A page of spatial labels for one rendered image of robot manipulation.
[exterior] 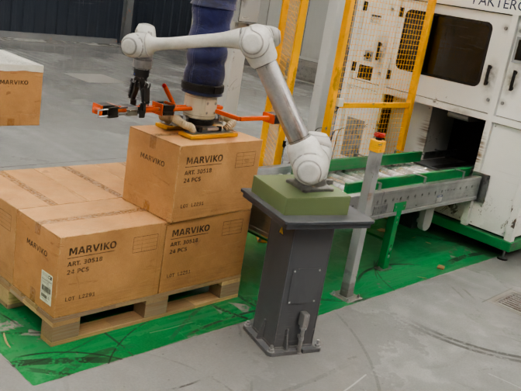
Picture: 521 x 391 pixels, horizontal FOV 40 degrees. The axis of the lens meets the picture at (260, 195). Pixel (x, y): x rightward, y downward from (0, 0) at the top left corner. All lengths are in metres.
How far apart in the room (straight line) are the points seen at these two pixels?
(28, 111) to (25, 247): 1.57
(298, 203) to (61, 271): 1.12
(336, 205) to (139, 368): 1.19
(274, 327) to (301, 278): 0.29
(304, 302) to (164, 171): 0.96
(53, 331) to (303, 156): 1.40
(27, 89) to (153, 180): 1.54
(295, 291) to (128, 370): 0.89
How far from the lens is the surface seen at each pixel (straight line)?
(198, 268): 3.88
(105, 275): 3.51
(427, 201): 5.25
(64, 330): 3.51
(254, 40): 3.12
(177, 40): 3.33
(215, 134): 3.75
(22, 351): 3.48
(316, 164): 3.17
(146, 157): 3.69
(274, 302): 3.62
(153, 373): 3.37
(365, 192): 4.25
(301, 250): 3.48
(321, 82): 7.36
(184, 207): 3.62
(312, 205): 3.36
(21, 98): 4.92
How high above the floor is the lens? 1.74
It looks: 16 degrees down
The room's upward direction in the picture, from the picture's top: 9 degrees clockwise
